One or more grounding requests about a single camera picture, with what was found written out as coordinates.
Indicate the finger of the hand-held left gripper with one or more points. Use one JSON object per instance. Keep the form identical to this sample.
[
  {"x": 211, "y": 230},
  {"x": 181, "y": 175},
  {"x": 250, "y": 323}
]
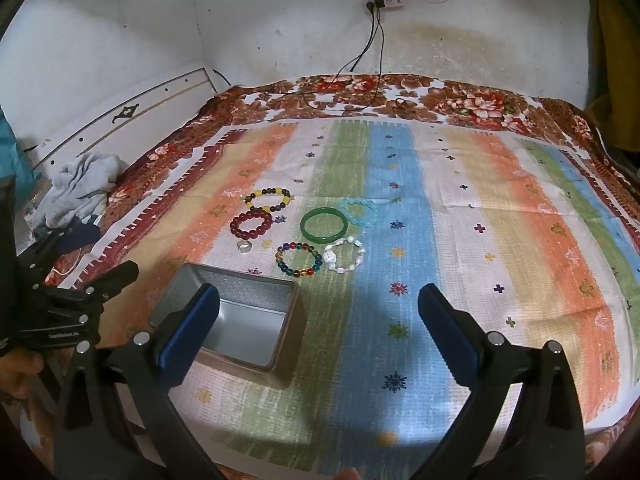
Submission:
[
  {"x": 50, "y": 255},
  {"x": 117, "y": 277}
]

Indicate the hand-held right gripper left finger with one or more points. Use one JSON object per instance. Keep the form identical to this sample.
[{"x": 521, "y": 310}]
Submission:
[{"x": 187, "y": 327}]

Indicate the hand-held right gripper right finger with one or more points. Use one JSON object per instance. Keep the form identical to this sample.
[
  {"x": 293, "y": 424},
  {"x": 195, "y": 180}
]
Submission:
[{"x": 445, "y": 327}]

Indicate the rectangular metal tin box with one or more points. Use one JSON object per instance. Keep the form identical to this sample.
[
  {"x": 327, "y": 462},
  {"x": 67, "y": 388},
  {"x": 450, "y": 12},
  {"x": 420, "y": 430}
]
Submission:
[{"x": 245, "y": 325}]

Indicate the green jade bangle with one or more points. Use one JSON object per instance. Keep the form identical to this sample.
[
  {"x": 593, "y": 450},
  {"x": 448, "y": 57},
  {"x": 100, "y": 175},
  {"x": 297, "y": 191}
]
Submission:
[{"x": 306, "y": 230}]

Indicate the person's left hand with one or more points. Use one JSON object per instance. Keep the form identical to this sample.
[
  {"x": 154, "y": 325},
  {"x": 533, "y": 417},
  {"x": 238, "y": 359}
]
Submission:
[{"x": 17, "y": 372}]

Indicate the dark blue cloth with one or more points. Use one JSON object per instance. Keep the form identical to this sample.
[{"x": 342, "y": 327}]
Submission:
[{"x": 82, "y": 235}]

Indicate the striped printed cloth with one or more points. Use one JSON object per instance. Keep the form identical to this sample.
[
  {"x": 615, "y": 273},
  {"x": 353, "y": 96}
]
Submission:
[{"x": 450, "y": 260}]

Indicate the grey crumpled cloth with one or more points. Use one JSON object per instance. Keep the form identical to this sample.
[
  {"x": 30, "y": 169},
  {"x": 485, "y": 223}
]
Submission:
[{"x": 80, "y": 185}]

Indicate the teal cloth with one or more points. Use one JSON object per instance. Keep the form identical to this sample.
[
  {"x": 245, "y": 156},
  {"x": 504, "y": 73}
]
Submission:
[{"x": 12, "y": 160}]

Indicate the white headboard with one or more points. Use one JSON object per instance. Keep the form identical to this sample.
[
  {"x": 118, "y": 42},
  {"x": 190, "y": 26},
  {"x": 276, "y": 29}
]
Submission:
[{"x": 100, "y": 120}]

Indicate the striped christmas tablecloth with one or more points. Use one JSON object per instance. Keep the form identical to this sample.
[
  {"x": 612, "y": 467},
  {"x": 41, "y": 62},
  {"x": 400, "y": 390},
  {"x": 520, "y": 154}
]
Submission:
[{"x": 350, "y": 87}]

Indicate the white power strip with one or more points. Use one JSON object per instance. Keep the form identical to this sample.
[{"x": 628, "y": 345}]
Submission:
[{"x": 392, "y": 1}]

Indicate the yellow hanging cloth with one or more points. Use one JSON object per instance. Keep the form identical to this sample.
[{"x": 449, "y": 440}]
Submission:
[{"x": 617, "y": 35}]

